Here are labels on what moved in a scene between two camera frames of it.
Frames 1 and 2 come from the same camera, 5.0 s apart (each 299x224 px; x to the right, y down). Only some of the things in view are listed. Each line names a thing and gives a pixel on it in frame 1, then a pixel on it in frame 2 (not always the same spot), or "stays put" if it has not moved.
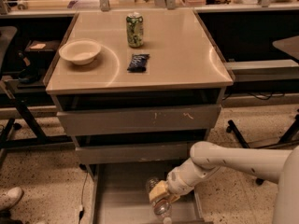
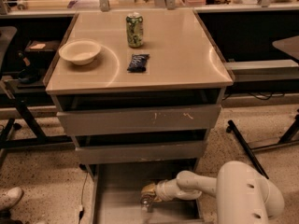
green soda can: x=135 y=24 stays put
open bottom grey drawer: x=120 y=194 stays put
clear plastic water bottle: x=163 y=207 → x=147 y=202
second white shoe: x=9 y=197 stays put
